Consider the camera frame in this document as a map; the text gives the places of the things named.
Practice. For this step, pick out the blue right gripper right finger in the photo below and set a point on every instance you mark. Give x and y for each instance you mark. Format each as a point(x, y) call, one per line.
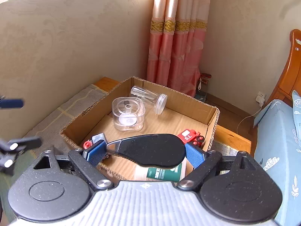
point(195, 155)

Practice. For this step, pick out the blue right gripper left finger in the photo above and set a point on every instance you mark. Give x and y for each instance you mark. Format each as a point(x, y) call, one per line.
point(95, 153)

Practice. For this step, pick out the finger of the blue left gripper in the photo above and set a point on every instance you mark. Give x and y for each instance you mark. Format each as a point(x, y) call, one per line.
point(11, 103)

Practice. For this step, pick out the clear plastic jar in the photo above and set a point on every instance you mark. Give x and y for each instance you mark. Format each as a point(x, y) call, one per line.
point(150, 99)

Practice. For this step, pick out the small red toy car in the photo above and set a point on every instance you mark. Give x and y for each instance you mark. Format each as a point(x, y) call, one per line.
point(94, 139)

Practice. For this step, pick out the green white card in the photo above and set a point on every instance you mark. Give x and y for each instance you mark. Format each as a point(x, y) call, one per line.
point(175, 174)

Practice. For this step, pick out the grey checked blanket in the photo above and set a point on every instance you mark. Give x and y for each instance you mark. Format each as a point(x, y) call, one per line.
point(49, 131)

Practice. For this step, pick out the clear square container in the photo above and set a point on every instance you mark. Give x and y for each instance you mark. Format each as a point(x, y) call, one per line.
point(128, 113)

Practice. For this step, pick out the clutter behind curtain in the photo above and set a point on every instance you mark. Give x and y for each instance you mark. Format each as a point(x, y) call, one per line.
point(202, 87)

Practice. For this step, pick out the cardboard box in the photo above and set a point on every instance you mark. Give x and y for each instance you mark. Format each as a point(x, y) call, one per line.
point(181, 112)

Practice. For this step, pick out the blue floral bed sheet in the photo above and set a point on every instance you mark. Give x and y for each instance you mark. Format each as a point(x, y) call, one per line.
point(278, 152)

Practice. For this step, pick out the blue floral pillow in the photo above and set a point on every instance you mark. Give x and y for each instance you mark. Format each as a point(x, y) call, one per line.
point(296, 100)

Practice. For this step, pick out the wooden bed headboard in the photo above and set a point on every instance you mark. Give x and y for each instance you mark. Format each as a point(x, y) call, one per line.
point(290, 77)

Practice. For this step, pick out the pink curtain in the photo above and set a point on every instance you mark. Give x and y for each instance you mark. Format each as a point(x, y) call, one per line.
point(177, 33)

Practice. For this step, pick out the white wall charger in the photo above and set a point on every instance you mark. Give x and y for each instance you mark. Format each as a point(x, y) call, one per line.
point(260, 99)

